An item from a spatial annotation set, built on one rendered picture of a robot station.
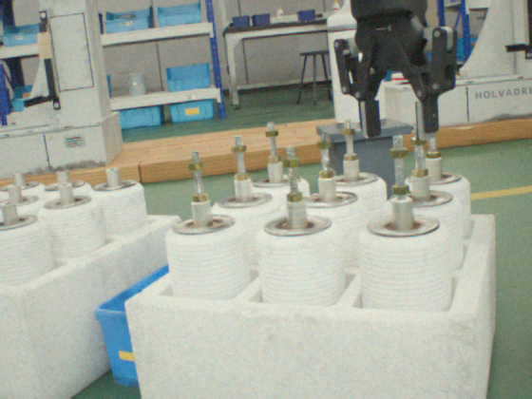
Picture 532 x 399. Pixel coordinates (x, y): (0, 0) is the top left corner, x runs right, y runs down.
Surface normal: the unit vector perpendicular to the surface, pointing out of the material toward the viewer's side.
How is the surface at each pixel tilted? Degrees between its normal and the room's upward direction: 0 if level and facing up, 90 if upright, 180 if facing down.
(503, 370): 0
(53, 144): 90
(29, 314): 90
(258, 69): 90
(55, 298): 90
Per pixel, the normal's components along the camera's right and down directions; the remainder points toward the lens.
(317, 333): -0.40, 0.24
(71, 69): 0.07, 0.21
